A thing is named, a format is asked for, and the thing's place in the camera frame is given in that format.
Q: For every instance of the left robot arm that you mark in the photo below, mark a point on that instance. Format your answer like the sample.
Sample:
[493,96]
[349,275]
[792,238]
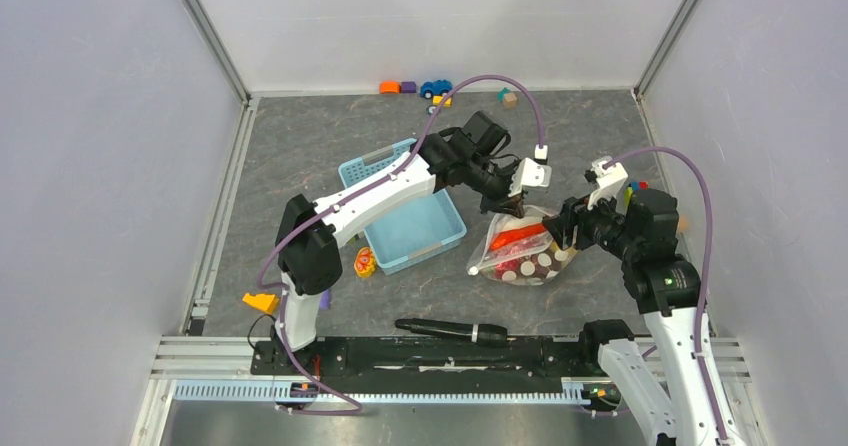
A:
[312,232]

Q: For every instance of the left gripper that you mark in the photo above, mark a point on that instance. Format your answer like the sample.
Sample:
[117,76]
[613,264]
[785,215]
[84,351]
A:
[502,203]

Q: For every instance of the yellow orange toy fish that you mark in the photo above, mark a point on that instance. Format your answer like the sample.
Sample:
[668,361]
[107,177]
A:
[365,263]

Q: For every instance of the dark red toy beet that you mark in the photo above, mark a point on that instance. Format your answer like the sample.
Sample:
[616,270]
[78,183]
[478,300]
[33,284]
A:
[538,268]

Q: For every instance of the purple toy eggplant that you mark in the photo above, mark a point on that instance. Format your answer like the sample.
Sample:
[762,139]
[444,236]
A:
[325,300]

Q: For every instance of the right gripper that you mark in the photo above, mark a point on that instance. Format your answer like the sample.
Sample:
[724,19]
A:
[574,211]

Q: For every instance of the clear polka dot zip bag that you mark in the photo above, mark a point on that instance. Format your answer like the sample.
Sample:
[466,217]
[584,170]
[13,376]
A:
[501,265]

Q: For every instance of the black marker pen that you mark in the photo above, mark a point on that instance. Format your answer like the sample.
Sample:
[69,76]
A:
[482,334]

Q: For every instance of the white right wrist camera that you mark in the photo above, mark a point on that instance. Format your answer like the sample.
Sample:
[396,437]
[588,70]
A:
[607,177]

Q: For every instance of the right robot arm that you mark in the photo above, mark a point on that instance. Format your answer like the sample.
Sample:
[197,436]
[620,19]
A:
[688,406]

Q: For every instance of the tan and teal wooden blocks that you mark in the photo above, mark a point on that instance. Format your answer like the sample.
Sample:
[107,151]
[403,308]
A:
[507,98]

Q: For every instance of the orange toy carrot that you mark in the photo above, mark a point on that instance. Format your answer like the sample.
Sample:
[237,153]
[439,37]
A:
[507,237]

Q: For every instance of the orange arch block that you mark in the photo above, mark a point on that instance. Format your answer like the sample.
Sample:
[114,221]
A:
[390,87]

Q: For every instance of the multicolour brick block stack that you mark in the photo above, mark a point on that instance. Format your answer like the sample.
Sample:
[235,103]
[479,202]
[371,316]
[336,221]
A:
[632,188]

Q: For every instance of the yellow brick block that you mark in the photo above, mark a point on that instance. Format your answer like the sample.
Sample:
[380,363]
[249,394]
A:
[441,100]

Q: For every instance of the blue toy car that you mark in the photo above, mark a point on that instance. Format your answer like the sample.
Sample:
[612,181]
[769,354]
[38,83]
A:
[429,89]

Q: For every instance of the orange cheese wedge toy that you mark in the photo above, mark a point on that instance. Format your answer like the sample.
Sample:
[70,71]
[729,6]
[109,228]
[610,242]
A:
[267,303]

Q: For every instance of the light blue plastic basket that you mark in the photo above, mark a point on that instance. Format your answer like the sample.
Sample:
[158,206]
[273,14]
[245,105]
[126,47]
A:
[414,232]

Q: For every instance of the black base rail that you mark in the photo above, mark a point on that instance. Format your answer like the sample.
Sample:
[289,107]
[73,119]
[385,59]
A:
[425,365]

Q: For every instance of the purple cube block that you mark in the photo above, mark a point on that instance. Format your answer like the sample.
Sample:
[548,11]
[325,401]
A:
[408,87]

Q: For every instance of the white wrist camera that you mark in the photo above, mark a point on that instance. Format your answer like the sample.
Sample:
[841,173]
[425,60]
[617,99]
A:
[607,177]
[531,173]

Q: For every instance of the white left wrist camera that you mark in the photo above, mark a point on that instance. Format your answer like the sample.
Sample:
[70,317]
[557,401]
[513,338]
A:
[531,173]

